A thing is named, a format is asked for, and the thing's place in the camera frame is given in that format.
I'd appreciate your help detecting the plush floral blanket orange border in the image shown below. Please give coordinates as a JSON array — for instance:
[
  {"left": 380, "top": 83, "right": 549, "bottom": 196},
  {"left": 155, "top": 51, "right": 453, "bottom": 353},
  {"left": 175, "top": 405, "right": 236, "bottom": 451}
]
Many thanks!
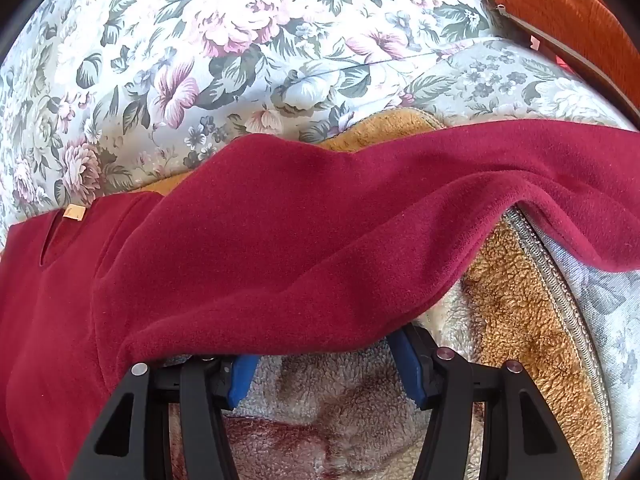
[{"left": 140, "top": 107, "right": 613, "bottom": 480}]

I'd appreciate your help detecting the floral upholstered sofa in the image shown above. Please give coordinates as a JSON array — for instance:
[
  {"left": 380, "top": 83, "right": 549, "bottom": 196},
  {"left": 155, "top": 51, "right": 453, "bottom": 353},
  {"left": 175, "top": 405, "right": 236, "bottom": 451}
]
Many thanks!
[{"left": 0, "top": 0, "right": 640, "bottom": 471}]

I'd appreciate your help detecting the orange cushion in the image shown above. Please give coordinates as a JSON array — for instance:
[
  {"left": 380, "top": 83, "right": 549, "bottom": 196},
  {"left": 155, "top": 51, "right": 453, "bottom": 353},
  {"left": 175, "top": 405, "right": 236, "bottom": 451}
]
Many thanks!
[{"left": 487, "top": 0, "right": 640, "bottom": 92}]

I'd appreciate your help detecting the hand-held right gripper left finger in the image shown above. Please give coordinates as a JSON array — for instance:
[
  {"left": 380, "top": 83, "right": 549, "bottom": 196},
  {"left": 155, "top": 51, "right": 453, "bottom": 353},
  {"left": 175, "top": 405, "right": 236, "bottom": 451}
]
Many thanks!
[{"left": 67, "top": 353, "right": 259, "bottom": 480}]

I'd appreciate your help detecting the dark red fleece garment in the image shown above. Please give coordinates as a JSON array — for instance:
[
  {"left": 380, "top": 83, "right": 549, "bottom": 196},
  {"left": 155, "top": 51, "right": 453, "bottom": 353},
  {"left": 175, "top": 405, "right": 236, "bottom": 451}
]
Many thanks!
[{"left": 0, "top": 122, "right": 640, "bottom": 480}]

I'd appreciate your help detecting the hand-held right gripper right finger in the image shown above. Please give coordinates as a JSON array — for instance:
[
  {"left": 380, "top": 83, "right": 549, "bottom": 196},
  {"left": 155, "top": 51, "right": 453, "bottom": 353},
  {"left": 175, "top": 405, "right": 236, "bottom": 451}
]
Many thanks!
[{"left": 387, "top": 325, "right": 583, "bottom": 480}]

